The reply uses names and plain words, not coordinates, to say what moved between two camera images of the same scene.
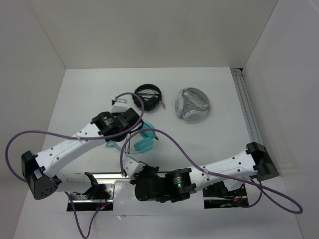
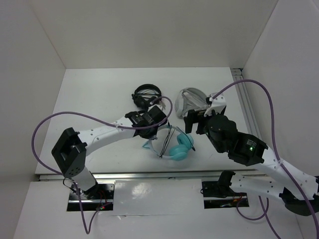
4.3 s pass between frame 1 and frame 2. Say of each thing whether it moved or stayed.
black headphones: stayed
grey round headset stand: stayed
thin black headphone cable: moved
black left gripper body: moved
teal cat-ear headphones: moved
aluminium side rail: stayed
